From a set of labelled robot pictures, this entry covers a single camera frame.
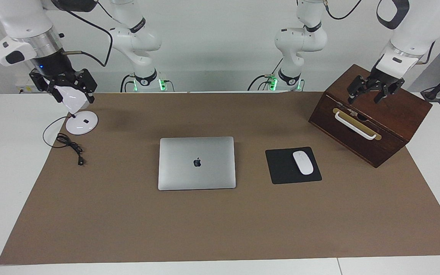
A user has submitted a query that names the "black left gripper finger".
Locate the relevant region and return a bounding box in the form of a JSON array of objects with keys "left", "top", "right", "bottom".
[
  {"left": 348, "top": 75, "right": 373, "bottom": 104},
  {"left": 374, "top": 79, "right": 404, "bottom": 104}
]

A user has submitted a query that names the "silver laptop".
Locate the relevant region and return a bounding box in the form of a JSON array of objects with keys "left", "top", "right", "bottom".
[{"left": 158, "top": 136, "right": 236, "bottom": 191}]

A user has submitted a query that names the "white box handle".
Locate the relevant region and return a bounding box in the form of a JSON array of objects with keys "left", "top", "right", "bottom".
[{"left": 335, "top": 111, "right": 378, "bottom": 140}]

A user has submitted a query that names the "black arm base cable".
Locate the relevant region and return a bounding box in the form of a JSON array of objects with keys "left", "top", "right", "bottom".
[
  {"left": 120, "top": 74, "right": 134, "bottom": 93},
  {"left": 247, "top": 57, "right": 284, "bottom": 91}
]

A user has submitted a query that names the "white desk lamp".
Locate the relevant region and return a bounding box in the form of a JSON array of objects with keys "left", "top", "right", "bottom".
[{"left": 44, "top": 78, "right": 99, "bottom": 135}]

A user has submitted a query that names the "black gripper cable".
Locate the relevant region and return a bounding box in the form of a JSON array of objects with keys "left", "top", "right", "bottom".
[
  {"left": 61, "top": 8, "right": 113, "bottom": 68},
  {"left": 325, "top": 0, "right": 436, "bottom": 65}
]

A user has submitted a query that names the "dark wooden box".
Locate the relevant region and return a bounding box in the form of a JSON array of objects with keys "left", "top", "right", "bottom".
[{"left": 308, "top": 64, "right": 433, "bottom": 168}]

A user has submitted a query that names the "brown table mat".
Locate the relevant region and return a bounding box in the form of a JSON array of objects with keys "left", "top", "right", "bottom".
[{"left": 0, "top": 92, "right": 440, "bottom": 265}]

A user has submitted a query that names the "black lamp power cable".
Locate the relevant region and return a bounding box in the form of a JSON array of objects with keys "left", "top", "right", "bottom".
[{"left": 43, "top": 116, "right": 85, "bottom": 166}]

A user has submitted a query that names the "black mouse pad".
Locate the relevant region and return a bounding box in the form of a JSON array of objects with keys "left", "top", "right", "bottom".
[{"left": 265, "top": 147, "right": 322, "bottom": 184}]

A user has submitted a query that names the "black left arm base cable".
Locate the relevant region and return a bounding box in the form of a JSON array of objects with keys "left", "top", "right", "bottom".
[{"left": 247, "top": 57, "right": 284, "bottom": 91}]

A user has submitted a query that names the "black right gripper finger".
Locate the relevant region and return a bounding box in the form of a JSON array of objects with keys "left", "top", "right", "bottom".
[
  {"left": 76, "top": 69, "right": 98, "bottom": 104},
  {"left": 29, "top": 70, "right": 65, "bottom": 103}
]

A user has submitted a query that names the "white computer mouse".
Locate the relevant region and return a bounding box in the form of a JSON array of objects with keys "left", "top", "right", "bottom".
[{"left": 293, "top": 151, "right": 314, "bottom": 175}]

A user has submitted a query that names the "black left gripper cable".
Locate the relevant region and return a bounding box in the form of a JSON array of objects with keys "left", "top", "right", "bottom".
[{"left": 325, "top": 0, "right": 436, "bottom": 65}]

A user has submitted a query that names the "black right arm base cable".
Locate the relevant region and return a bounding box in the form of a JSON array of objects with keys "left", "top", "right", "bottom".
[{"left": 120, "top": 74, "right": 134, "bottom": 93}]

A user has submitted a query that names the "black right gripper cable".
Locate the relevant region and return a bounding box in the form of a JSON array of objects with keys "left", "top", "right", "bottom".
[{"left": 61, "top": 8, "right": 113, "bottom": 68}]

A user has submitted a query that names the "white power strip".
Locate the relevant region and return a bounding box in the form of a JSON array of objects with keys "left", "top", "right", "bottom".
[{"left": 16, "top": 76, "right": 40, "bottom": 94}]

